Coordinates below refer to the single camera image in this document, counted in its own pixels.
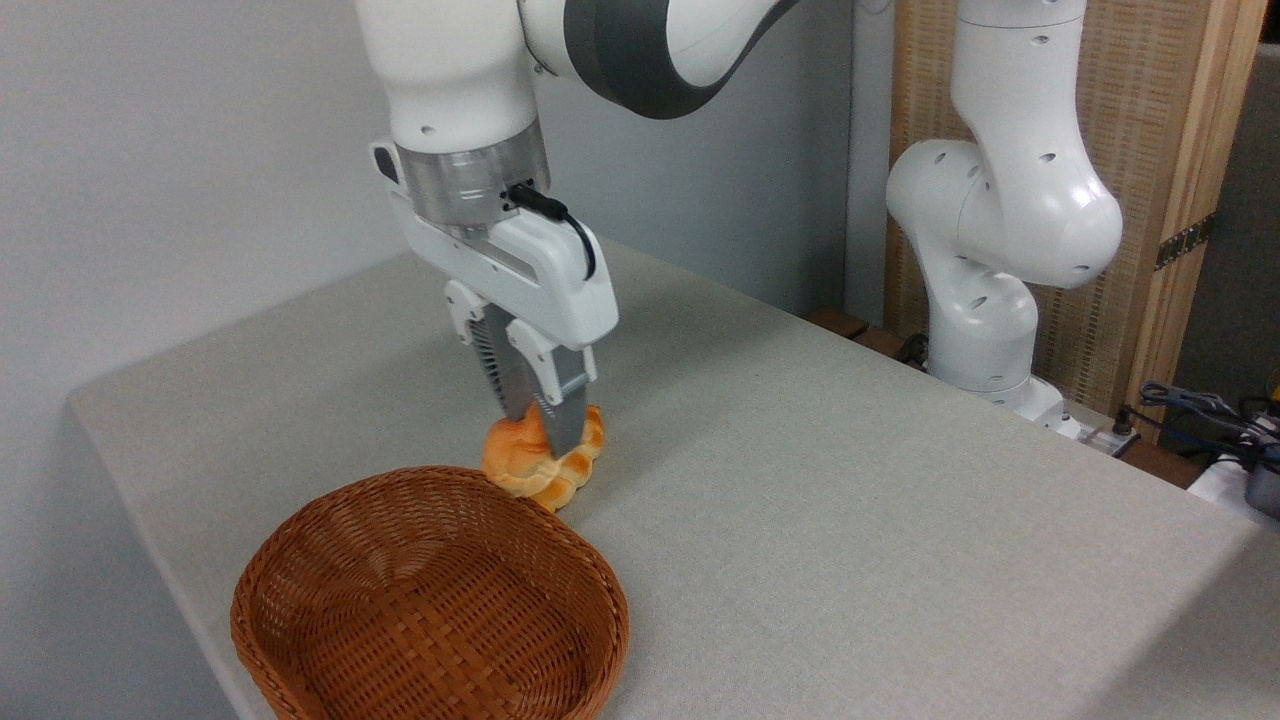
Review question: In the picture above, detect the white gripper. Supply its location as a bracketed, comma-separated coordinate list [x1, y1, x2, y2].
[388, 188, 620, 460]

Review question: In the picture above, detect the round knotted bread roll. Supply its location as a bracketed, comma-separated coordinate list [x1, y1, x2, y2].
[481, 404, 558, 497]

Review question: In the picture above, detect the long braided bread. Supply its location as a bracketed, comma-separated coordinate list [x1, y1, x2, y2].
[530, 404, 607, 514]

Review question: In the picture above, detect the brown wicker basket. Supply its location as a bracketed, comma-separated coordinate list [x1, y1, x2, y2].
[230, 466, 631, 720]

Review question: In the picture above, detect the brown wooden board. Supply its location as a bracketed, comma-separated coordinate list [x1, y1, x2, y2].
[804, 307, 933, 371]

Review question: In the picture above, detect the white power strip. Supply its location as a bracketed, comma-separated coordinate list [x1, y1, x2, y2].
[1058, 402, 1143, 458]

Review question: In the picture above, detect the metal screen hinge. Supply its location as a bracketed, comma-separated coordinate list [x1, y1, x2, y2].
[1154, 213, 1217, 272]

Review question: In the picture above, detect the wooden woven folding screen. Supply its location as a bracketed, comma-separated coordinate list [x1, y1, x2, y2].
[884, 0, 1271, 443]

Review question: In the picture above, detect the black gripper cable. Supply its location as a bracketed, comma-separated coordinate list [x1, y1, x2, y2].
[506, 182, 599, 282]

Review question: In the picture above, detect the blue and black cable bundle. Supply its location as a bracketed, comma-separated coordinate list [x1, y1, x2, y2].
[1137, 380, 1280, 473]

